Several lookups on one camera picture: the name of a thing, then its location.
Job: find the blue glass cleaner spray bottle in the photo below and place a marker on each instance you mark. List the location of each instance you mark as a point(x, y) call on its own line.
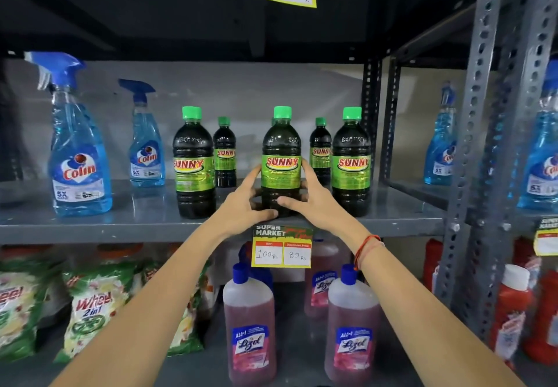
point(540, 169)
point(78, 169)
point(441, 155)
point(146, 155)

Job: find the person's left hand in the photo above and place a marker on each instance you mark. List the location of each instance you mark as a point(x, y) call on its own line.
point(235, 212)

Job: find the person's left thumb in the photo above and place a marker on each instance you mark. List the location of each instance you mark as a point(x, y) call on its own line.
point(263, 216)

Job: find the red bottle white cap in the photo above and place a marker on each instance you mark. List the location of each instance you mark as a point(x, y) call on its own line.
point(545, 321)
point(432, 264)
point(510, 312)

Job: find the grey metal shelving rack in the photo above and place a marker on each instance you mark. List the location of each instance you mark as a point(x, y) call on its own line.
point(488, 138)
point(144, 221)

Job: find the green white detergent bag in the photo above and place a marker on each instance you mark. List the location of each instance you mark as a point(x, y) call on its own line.
point(93, 308)
point(19, 308)
point(188, 332)

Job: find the pink floor cleaner bottle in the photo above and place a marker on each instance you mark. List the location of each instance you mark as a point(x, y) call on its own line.
point(322, 282)
point(352, 334)
point(249, 330)

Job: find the person's right forearm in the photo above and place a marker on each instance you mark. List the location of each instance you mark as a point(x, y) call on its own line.
point(423, 317)

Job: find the person's left forearm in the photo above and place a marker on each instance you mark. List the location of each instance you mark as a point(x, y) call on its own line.
point(144, 312)

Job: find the dark liquid bottle green cap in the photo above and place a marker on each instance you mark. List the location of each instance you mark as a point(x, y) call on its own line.
point(321, 151)
point(194, 169)
point(225, 155)
point(281, 155)
point(351, 169)

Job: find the person's right hand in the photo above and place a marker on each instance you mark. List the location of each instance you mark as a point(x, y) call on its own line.
point(325, 210)

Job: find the person's right thumb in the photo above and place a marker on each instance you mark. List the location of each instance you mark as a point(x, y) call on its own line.
point(290, 203)

